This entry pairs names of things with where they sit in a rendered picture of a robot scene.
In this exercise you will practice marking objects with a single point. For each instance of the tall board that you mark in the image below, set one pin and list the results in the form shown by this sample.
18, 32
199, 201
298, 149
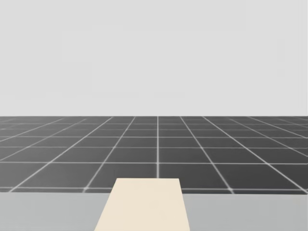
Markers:
144, 207

